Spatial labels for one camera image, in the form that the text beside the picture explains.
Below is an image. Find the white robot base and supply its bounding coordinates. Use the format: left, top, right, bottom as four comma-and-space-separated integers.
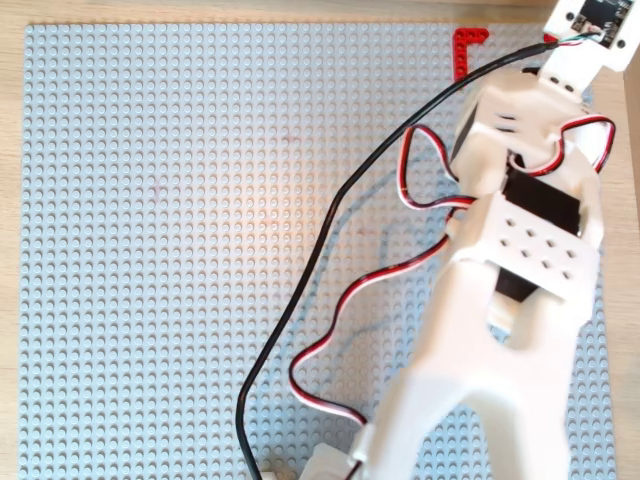
258, 444, 362, 480

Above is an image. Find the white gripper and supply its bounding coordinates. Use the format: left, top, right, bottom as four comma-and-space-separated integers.
451, 74, 569, 197

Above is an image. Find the grey Lego baseplate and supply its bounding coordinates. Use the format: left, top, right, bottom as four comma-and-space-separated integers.
18, 22, 620, 480

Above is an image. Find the short red white servo cable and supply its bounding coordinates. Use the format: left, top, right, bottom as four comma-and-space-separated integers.
508, 113, 618, 178

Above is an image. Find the long red white servo cable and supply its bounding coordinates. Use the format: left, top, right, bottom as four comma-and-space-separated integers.
288, 124, 482, 429

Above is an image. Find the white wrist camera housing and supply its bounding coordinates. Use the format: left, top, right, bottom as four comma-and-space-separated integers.
538, 0, 640, 104

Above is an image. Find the black camera cable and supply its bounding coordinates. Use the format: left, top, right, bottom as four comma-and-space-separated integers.
235, 39, 560, 480

